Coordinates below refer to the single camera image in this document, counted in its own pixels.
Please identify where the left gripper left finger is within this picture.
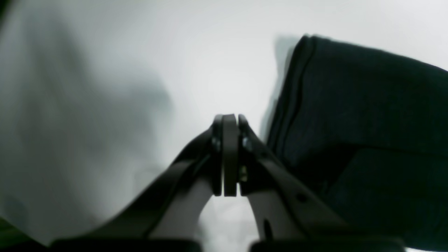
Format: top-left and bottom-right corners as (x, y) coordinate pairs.
(53, 114), (224, 245)

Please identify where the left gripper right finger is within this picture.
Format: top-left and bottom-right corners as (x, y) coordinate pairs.
(224, 114), (403, 245)

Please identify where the black T-shirt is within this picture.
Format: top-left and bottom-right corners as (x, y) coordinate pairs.
(267, 36), (448, 251)

